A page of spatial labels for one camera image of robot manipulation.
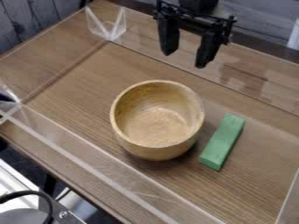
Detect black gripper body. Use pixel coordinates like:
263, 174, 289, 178
154, 0, 238, 45

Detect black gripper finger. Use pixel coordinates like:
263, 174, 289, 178
158, 15, 180, 56
195, 31, 223, 68

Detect green rectangular block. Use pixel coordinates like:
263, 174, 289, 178
199, 113, 246, 171

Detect brown wooden bowl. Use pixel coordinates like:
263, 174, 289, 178
110, 80, 206, 161

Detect clear acrylic corner bracket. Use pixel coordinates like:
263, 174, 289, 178
86, 7, 127, 41

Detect clear acrylic front wall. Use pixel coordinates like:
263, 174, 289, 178
0, 84, 226, 224

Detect black cable loop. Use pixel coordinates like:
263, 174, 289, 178
0, 190, 55, 224

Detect grey metal base plate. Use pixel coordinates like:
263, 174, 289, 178
0, 159, 87, 224

